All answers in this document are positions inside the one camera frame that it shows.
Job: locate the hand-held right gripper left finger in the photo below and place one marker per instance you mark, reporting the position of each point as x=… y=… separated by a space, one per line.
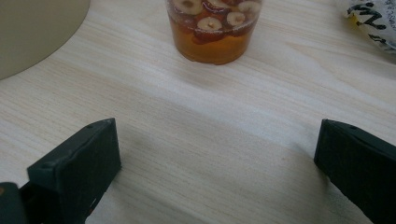
x=74 y=174

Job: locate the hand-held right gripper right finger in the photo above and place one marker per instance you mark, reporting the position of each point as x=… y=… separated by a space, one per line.
x=358 y=161

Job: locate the white printed packet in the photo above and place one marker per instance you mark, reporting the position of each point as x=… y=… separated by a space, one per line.
x=375 y=18

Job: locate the cream perforated strainer container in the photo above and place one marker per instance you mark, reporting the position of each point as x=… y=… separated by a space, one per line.
x=31 y=31

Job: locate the clear plastic cup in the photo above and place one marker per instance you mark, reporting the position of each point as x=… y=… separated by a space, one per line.
x=214 y=51

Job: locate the red date slices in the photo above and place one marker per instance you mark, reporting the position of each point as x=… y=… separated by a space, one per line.
x=210 y=24

